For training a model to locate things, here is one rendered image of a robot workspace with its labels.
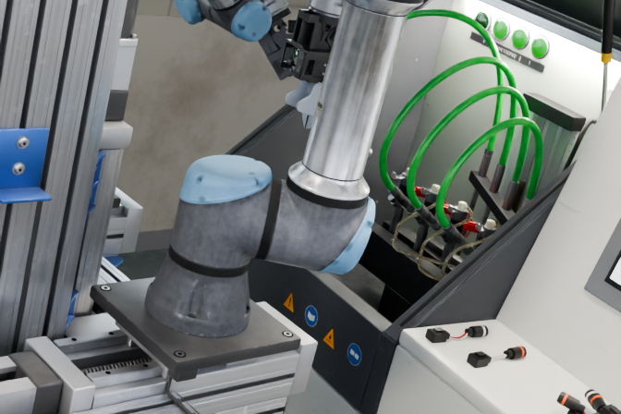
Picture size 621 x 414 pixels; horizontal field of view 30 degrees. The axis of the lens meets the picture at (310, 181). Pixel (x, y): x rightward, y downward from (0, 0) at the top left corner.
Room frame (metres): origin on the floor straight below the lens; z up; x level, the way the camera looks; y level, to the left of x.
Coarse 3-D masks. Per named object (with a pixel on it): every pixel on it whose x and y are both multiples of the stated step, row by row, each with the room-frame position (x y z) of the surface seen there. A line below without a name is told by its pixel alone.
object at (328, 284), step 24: (264, 264) 2.06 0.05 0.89; (264, 288) 2.04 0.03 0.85; (312, 288) 1.94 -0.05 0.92; (336, 288) 1.91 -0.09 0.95; (288, 312) 1.98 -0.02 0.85; (336, 312) 1.88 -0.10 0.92; (360, 312) 1.83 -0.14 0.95; (312, 336) 1.91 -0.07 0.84; (360, 336) 1.82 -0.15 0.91; (336, 360) 1.85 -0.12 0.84; (336, 384) 1.84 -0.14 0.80; (360, 384) 1.79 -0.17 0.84
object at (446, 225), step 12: (516, 120) 1.98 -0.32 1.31; (528, 120) 2.00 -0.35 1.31; (492, 132) 1.95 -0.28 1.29; (540, 132) 2.02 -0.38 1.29; (480, 144) 1.93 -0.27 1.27; (540, 144) 2.03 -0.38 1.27; (468, 156) 1.92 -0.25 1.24; (540, 156) 2.04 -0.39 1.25; (456, 168) 1.91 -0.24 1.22; (540, 168) 2.04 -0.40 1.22; (444, 180) 1.91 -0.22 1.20; (444, 192) 1.90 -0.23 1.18; (528, 192) 2.05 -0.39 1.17; (444, 216) 1.92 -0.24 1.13; (444, 228) 1.92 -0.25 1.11; (456, 228) 1.94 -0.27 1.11; (456, 240) 1.94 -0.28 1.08; (468, 252) 1.96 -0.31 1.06
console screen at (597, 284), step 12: (612, 240) 1.81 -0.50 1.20; (612, 252) 1.80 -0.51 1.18; (600, 264) 1.80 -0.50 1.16; (612, 264) 1.79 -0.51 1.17; (600, 276) 1.79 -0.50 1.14; (612, 276) 1.78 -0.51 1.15; (588, 288) 1.79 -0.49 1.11; (600, 288) 1.78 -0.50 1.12; (612, 288) 1.77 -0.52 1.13; (612, 300) 1.76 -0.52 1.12
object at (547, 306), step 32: (608, 128) 1.92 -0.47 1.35; (608, 160) 1.89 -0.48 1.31; (576, 192) 1.90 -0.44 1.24; (608, 192) 1.86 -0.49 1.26; (544, 224) 1.92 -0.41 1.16; (576, 224) 1.87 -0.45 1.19; (608, 224) 1.83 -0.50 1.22; (544, 256) 1.88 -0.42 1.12; (576, 256) 1.84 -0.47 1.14; (512, 288) 1.89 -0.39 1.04; (544, 288) 1.85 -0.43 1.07; (576, 288) 1.81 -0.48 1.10; (512, 320) 1.86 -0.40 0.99; (544, 320) 1.82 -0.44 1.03; (576, 320) 1.78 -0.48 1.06; (608, 320) 1.75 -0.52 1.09; (544, 352) 1.79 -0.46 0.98; (576, 352) 1.75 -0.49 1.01; (608, 352) 1.72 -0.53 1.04; (416, 384) 1.69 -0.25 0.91; (448, 384) 1.65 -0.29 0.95; (608, 384) 1.69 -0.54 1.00
